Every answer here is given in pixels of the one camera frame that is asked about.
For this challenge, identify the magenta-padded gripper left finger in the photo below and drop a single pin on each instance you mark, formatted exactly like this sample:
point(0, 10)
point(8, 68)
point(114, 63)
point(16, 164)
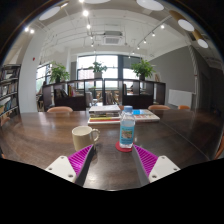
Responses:
point(61, 166)

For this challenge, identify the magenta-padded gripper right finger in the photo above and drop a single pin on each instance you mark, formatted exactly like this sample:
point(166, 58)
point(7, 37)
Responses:
point(163, 166)

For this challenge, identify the clear water bottle blue cap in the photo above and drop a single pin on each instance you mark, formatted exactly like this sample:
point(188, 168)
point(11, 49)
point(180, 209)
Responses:
point(127, 131)

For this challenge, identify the cream ceramic mug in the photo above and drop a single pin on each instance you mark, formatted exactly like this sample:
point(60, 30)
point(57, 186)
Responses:
point(81, 138)

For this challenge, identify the flat round red coaster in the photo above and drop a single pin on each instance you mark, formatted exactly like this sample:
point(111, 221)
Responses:
point(121, 149)

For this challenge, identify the low black shelf unit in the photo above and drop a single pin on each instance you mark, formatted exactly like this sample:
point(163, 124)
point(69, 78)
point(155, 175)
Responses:
point(75, 103)

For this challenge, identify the stack of books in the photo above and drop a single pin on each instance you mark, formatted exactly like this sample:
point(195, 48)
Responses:
point(104, 113)

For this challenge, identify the tall dark bookshelf unit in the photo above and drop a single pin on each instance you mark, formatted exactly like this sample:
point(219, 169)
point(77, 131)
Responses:
point(8, 90)

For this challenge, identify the bushy potted plant dark pot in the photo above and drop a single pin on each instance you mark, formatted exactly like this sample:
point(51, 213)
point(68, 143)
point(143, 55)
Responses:
point(59, 72)

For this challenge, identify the leafy potted plant dark pot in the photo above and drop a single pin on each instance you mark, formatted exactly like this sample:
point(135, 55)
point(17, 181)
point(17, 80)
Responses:
point(142, 69)

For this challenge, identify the potted plant white pot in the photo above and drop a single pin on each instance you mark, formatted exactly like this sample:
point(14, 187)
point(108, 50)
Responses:
point(98, 68)

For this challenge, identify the ceiling air conditioner unit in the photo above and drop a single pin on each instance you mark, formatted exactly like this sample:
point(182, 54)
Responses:
point(112, 40)

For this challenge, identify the ceiling lights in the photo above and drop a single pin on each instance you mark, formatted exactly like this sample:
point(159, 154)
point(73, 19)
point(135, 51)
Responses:
point(150, 4)

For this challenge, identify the white wall radiator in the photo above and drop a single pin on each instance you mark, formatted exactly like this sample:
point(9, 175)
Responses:
point(180, 98)

